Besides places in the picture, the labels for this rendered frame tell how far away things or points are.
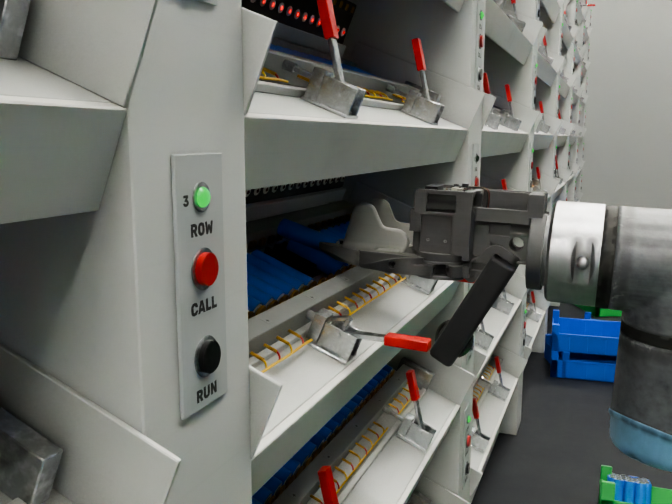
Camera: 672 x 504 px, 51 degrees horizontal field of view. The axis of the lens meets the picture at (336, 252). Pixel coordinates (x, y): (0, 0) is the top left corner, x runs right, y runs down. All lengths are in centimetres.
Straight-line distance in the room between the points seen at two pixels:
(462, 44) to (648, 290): 47
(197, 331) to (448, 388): 70
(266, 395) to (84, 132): 18
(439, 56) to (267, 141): 58
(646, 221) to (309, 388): 31
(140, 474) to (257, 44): 21
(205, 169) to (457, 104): 65
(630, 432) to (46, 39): 54
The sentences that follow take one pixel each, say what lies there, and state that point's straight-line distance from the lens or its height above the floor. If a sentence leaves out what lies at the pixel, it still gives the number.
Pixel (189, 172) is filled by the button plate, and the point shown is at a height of 69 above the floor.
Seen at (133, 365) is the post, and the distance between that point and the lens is 31.
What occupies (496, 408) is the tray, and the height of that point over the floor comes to 15.
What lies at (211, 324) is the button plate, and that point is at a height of 61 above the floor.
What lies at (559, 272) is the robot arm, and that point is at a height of 59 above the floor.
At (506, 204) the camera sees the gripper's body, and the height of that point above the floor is 64.
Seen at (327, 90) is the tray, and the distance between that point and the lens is 54.
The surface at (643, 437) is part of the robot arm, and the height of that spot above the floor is 46.
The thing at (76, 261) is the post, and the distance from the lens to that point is 32.
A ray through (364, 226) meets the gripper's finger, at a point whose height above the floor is 62.
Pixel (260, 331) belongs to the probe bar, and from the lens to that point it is 50.
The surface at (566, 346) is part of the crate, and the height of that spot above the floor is 10.
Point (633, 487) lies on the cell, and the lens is 142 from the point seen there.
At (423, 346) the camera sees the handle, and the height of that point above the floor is 55.
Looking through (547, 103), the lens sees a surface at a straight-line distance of 234.
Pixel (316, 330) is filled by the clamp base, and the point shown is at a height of 55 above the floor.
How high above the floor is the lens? 70
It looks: 9 degrees down
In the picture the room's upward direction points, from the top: straight up
